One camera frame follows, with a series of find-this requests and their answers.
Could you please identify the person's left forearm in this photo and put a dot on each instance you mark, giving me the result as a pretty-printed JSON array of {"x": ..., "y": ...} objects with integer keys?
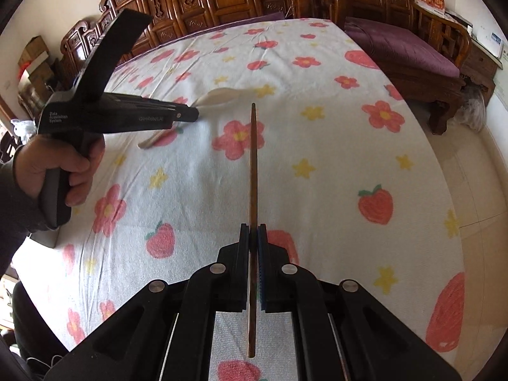
[{"x": 16, "y": 214}]

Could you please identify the flower and strawberry printed blanket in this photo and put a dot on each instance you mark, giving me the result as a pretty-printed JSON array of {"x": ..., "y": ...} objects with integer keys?
[{"x": 317, "y": 147}]

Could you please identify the white box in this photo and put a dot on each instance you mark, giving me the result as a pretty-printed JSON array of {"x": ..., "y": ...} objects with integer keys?
[{"x": 492, "y": 43}]

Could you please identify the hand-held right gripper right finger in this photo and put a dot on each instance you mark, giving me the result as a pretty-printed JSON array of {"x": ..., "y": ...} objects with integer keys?
[{"x": 262, "y": 270}]

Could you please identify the dark wooden chopstick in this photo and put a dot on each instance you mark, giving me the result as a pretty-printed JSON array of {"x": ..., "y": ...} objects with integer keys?
[{"x": 254, "y": 166}]

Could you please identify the white plastic bag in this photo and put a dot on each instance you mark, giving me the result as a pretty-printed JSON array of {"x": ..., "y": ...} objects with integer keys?
[{"x": 22, "y": 126}]

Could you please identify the person's left hand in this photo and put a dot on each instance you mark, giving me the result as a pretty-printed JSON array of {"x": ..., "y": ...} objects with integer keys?
[{"x": 35, "y": 162}]

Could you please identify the cardboard box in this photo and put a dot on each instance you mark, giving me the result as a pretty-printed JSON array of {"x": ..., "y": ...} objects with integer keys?
[{"x": 33, "y": 59}]

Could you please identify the person's dark clothed body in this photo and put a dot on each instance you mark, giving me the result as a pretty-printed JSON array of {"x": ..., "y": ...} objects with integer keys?
[{"x": 27, "y": 325}]

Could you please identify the purple seat cushion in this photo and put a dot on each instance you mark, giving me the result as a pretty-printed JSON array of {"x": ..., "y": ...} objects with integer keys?
[{"x": 397, "y": 43}]

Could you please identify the wooden side table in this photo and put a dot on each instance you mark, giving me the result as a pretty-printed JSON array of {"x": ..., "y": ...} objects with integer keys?
[{"x": 480, "y": 67}]

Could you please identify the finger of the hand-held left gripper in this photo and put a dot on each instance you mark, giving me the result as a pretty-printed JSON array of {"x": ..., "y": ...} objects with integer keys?
[{"x": 186, "y": 115}]

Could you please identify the white ceramic spoon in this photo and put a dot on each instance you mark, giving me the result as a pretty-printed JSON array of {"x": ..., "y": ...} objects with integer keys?
[{"x": 222, "y": 96}]

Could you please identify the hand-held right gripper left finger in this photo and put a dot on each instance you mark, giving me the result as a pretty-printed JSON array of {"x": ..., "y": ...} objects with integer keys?
[{"x": 245, "y": 254}]

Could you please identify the clear plastic bag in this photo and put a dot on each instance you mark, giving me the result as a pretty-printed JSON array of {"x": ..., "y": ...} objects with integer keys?
[{"x": 474, "y": 107}]

